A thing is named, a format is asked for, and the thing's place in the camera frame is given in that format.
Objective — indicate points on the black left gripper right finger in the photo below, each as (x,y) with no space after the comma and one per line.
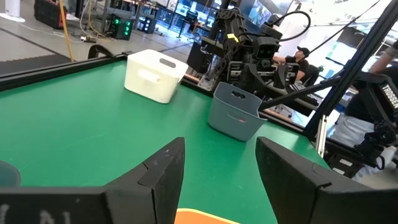
(304,196)

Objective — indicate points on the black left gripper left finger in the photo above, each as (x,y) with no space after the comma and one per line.
(155,186)

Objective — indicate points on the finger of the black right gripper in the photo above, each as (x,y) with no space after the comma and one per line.
(286,76)
(250,77)

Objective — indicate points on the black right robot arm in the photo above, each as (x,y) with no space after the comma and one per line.
(231,25)

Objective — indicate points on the person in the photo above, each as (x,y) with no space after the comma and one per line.
(351,130)
(298,63)

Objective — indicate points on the blue-grey plastic bin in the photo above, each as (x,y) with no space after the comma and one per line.
(230,115)

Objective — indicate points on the orange plastic bin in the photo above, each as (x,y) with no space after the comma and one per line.
(199,217)

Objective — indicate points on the bank of display screens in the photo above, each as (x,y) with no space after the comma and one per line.
(258,14)

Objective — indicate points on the green felt table mat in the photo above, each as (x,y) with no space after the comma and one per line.
(93,124)

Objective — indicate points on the white plastic bin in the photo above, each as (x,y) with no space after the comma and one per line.
(149,81)

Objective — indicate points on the small black electronics box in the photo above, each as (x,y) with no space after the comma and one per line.
(146,25)

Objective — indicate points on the black box with green lights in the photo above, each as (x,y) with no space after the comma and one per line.
(119,28)

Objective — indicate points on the dark grey translucent bin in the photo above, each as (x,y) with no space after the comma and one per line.
(9,175)

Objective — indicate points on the black hazard-striped floor mat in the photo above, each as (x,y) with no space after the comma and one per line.
(31,63)

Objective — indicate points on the black and red crate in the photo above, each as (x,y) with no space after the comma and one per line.
(49,14)

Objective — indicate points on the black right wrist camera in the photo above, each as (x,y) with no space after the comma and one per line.
(265,49)

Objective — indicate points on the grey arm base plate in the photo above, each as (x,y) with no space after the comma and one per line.
(206,82)

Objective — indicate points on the black aluminium table frame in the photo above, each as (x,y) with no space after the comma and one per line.
(46,73)

